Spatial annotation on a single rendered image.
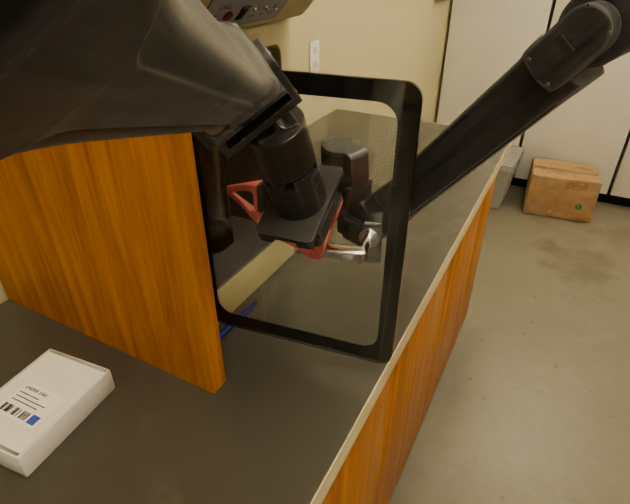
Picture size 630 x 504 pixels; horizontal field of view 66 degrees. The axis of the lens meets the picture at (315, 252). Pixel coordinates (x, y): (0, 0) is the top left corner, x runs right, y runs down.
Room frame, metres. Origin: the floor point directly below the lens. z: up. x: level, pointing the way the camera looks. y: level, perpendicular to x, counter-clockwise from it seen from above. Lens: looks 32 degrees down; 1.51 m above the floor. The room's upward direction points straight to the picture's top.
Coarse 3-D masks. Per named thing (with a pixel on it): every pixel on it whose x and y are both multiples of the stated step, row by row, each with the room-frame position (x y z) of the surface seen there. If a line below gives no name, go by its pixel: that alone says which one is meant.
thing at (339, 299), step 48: (336, 96) 0.53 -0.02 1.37; (384, 96) 0.51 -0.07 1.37; (336, 144) 0.53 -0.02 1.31; (384, 144) 0.51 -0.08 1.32; (240, 192) 0.58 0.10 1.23; (384, 192) 0.51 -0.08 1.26; (240, 240) 0.58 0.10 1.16; (336, 240) 0.53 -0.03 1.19; (384, 240) 0.51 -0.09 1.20; (240, 288) 0.58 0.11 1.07; (288, 288) 0.56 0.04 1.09; (336, 288) 0.53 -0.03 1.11; (384, 288) 0.51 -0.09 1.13; (288, 336) 0.56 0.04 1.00; (336, 336) 0.53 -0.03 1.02; (384, 336) 0.51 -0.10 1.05
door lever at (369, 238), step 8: (360, 232) 0.52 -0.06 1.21; (368, 232) 0.51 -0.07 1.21; (376, 232) 0.51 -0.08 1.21; (360, 240) 0.52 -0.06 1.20; (368, 240) 0.50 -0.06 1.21; (376, 240) 0.51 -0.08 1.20; (296, 248) 0.50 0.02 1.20; (328, 248) 0.48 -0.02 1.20; (336, 248) 0.48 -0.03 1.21; (344, 248) 0.48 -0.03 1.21; (352, 248) 0.48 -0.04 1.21; (360, 248) 0.48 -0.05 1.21; (368, 248) 0.49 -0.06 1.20; (328, 256) 0.48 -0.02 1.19; (336, 256) 0.48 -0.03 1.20; (344, 256) 0.48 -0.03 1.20; (352, 256) 0.47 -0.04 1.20; (360, 256) 0.47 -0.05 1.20
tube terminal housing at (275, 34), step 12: (264, 24) 0.82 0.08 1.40; (276, 24) 0.85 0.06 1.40; (288, 24) 0.89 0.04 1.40; (252, 36) 0.79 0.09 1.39; (264, 36) 0.82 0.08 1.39; (276, 36) 0.85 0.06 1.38; (288, 36) 0.89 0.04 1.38; (276, 48) 0.90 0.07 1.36; (288, 48) 0.89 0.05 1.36; (276, 60) 0.90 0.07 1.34; (288, 60) 0.89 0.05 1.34
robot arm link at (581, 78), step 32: (576, 32) 0.40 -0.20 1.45; (608, 32) 0.38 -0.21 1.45; (544, 64) 0.42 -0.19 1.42; (576, 64) 0.40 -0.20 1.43; (480, 96) 0.50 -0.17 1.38; (512, 96) 0.46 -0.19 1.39; (544, 96) 0.44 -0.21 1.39; (448, 128) 0.52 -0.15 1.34; (480, 128) 0.49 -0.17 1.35; (512, 128) 0.46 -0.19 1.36; (416, 160) 0.55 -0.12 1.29; (448, 160) 0.51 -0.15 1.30; (480, 160) 0.49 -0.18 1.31; (416, 192) 0.54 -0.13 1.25
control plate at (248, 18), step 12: (216, 0) 0.61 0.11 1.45; (228, 0) 0.63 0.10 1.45; (240, 0) 0.66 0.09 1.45; (252, 0) 0.68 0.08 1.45; (264, 0) 0.71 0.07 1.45; (276, 0) 0.74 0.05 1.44; (288, 0) 0.78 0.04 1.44; (216, 12) 0.63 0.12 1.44; (252, 12) 0.71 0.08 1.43; (264, 12) 0.74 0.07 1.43; (276, 12) 0.78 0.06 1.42; (240, 24) 0.71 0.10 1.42
